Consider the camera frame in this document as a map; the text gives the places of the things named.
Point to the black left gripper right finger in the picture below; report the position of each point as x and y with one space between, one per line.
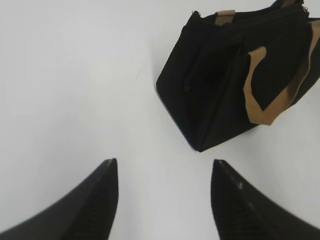
242 212

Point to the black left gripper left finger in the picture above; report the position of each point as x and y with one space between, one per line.
85 213

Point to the black canvas tote bag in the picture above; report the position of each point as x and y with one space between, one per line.
232 71

